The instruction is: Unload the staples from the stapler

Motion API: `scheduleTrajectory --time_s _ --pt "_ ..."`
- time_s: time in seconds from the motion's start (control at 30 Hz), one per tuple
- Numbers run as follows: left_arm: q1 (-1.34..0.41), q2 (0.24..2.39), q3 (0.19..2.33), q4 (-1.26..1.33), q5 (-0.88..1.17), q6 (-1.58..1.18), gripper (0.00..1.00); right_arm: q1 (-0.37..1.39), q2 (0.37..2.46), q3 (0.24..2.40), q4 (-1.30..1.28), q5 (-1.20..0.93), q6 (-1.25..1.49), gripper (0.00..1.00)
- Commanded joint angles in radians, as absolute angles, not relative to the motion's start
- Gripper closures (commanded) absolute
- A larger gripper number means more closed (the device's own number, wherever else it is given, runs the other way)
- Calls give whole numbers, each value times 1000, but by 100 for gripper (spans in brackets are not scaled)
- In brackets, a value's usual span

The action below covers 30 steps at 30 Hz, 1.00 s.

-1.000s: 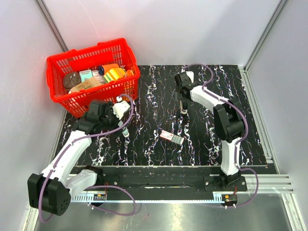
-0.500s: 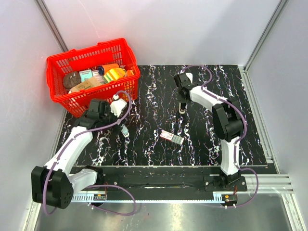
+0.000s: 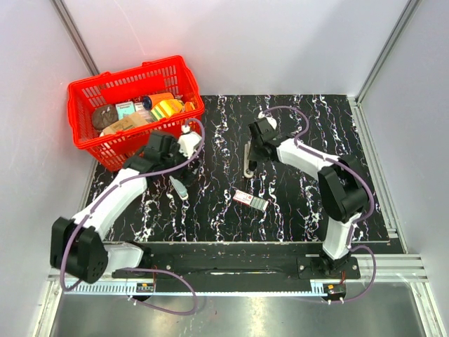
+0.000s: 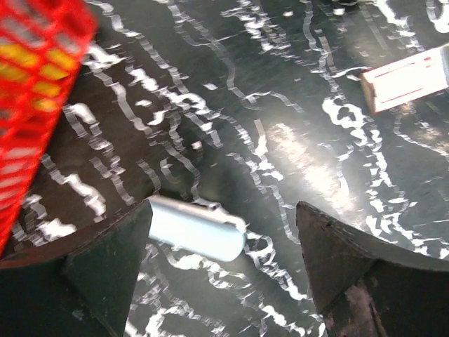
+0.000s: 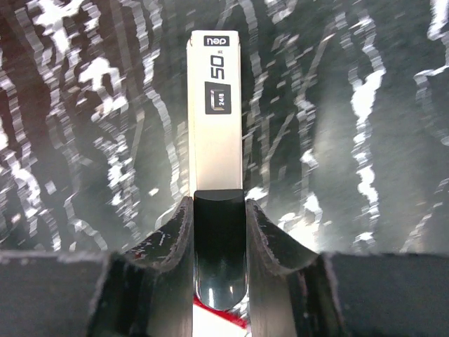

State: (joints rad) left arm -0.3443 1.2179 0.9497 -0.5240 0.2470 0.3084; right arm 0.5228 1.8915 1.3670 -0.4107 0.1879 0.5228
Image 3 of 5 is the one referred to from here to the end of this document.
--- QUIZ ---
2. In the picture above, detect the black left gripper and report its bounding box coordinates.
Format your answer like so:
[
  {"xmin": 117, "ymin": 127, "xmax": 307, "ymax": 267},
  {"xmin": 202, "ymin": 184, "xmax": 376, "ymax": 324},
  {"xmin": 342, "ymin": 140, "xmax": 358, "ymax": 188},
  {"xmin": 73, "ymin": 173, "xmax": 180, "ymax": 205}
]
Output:
[{"xmin": 161, "ymin": 138, "xmax": 203, "ymax": 187}]

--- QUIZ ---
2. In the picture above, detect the dark stapler magazine part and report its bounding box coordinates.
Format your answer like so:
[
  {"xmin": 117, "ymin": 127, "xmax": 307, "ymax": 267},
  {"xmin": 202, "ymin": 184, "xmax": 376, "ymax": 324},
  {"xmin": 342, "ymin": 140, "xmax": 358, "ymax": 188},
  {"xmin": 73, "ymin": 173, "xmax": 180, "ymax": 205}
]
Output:
[{"xmin": 243, "ymin": 141, "xmax": 255, "ymax": 179}]

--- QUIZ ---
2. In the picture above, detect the staple box with tray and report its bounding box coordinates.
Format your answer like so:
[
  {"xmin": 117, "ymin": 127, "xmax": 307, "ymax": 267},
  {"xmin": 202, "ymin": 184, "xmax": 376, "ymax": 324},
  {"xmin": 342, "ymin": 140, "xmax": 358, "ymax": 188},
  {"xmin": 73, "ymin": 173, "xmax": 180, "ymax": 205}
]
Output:
[{"xmin": 233, "ymin": 190, "xmax": 269, "ymax": 211}]

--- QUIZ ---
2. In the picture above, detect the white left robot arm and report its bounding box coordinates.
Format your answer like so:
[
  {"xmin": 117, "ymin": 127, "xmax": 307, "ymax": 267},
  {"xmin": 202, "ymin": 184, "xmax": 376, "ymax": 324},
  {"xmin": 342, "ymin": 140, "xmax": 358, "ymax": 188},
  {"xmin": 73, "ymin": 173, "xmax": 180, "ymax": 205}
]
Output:
[{"xmin": 50, "ymin": 130, "xmax": 203, "ymax": 284}]

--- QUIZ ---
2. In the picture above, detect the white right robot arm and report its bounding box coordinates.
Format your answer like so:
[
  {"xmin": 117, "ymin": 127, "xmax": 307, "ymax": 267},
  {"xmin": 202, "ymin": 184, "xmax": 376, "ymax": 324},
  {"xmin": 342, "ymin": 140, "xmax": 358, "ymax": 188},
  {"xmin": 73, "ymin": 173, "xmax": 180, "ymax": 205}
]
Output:
[{"xmin": 243, "ymin": 117, "xmax": 373, "ymax": 278}]

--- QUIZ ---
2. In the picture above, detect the yellow green box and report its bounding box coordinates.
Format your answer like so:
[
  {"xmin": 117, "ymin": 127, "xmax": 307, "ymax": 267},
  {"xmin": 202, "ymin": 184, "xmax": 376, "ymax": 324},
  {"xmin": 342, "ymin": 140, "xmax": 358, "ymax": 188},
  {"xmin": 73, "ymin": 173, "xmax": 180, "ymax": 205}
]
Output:
[{"xmin": 150, "ymin": 99, "xmax": 185, "ymax": 121}]

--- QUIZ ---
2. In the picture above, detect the brown cardboard packet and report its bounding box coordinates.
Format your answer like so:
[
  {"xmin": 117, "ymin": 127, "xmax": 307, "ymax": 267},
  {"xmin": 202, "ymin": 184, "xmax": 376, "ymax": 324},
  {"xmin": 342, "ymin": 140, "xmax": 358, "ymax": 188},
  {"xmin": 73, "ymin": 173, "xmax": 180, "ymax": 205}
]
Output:
[{"xmin": 101, "ymin": 112, "xmax": 148, "ymax": 136}]

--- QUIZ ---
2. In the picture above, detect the orange cylinder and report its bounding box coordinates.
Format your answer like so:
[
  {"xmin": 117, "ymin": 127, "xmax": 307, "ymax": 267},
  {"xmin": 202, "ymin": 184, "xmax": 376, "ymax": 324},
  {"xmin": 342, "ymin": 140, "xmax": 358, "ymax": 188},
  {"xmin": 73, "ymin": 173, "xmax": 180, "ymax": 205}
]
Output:
[{"xmin": 141, "ymin": 92, "xmax": 174, "ymax": 110}]

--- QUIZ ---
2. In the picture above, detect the teal small box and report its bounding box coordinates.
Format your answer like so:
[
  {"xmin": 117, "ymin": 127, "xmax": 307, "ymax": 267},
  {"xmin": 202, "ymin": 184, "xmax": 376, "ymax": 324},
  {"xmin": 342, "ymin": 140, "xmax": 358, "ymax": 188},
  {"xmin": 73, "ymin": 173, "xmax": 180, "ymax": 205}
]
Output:
[{"xmin": 115, "ymin": 101, "xmax": 135, "ymax": 119}]

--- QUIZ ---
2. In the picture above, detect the brown round item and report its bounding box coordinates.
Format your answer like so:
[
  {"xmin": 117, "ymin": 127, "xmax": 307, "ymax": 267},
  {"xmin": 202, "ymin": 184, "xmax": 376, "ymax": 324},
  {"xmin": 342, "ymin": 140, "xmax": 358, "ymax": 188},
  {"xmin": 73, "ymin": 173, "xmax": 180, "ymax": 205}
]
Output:
[{"xmin": 91, "ymin": 104, "xmax": 119, "ymax": 131}]

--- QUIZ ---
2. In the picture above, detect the red plastic basket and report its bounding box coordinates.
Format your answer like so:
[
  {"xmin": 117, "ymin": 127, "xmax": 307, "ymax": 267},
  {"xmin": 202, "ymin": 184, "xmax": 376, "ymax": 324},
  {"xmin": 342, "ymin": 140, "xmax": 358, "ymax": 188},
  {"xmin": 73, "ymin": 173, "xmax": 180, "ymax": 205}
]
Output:
[{"xmin": 67, "ymin": 55, "xmax": 205, "ymax": 171}]

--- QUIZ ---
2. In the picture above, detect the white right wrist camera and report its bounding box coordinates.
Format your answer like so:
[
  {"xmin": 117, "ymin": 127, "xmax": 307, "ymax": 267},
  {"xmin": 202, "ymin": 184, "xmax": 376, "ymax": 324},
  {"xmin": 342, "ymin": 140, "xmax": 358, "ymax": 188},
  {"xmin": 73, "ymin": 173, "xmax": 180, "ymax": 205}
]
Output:
[{"xmin": 257, "ymin": 112, "xmax": 277, "ymax": 129}]

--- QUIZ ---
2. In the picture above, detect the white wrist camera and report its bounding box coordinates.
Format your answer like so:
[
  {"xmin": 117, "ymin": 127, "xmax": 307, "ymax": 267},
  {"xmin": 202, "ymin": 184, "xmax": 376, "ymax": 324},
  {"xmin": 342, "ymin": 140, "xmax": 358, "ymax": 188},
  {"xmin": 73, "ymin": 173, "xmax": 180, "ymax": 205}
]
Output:
[
  {"xmin": 257, "ymin": 112, "xmax": 277, "ymax": 129},
  {"xmin": 177, "ymin": 125, "xmax": 202, "ymax": 159}
]

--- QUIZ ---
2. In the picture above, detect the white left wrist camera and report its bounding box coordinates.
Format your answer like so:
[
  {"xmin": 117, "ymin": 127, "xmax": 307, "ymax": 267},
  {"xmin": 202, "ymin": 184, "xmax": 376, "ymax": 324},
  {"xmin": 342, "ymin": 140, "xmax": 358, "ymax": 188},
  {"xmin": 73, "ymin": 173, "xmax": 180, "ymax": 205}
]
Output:
[{"xmin": 177, "ymin": 125, "xmax": 202, "ymax": 159}]

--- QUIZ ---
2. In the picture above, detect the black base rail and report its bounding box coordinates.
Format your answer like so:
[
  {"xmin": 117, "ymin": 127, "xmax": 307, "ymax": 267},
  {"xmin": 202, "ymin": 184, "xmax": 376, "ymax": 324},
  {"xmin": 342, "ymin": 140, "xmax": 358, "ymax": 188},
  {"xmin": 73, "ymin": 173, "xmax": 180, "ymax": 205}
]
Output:
[{"xmin": 112, "ymin": 242, "xmax": 361, "ymax": 296}]

